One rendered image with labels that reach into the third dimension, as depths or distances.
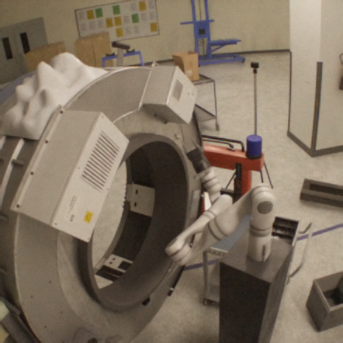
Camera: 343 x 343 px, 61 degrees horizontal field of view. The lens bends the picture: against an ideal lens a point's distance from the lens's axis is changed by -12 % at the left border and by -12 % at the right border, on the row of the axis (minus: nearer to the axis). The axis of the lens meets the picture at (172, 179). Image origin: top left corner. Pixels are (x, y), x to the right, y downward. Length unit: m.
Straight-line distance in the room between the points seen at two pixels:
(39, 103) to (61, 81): 0.11
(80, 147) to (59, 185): 0.12
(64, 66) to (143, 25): 8.96
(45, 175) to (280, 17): 10.97
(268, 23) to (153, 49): 3.98
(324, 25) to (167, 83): 2.89
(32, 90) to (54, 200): 0.45
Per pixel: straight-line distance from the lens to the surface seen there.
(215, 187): 1.48
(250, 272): 1.32
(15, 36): 10.43
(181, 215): 1.82
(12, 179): 1.04
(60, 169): 0.90
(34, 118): 1.04
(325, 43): 4.01
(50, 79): 1.12
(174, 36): 10.30
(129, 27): 10.07
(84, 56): 7.56
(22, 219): 0.98
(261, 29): 11.23
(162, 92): 1.32
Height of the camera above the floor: 2.10
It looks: 33 degrees down
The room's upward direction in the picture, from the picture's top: 7 degrees counter-clockwise
